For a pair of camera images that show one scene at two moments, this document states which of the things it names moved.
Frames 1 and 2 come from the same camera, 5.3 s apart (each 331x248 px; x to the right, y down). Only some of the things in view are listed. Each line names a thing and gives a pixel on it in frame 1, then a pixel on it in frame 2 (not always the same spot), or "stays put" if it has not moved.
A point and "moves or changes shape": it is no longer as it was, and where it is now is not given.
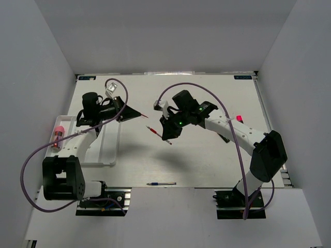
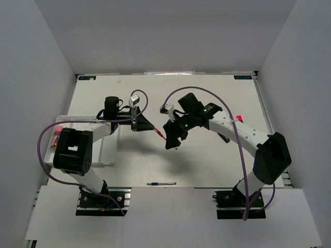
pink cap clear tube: (58, 134) stays put
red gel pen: (155, 132) moves or changes shape
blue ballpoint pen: (161, 183) stays put
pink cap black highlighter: (239, 119) stays put
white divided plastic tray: (103, 150) stays put
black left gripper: (128, 112) to (140, 123)
